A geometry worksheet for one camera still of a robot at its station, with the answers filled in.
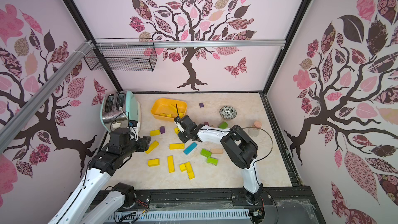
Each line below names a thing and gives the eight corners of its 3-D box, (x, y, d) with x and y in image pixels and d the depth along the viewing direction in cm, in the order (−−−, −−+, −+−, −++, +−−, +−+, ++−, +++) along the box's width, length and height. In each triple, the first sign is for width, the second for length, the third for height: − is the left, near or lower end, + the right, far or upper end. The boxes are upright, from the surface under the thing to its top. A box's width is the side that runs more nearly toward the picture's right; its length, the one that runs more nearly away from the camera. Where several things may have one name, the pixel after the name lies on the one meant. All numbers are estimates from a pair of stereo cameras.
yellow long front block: (189, 180, 81) (188, 179, 80) (184, 164, 87) (184, 163, 85) (195, 177, 82) (195, 176, 81) (190, 162, 87) (190, 161, 86)
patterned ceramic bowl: (219, 120, 106) (220, 116, 103) (219, 109, 112) (219, 105, 109) (236, 120, 106) (237, 116, 103) (234, 109, 112) (235, 105, 109)
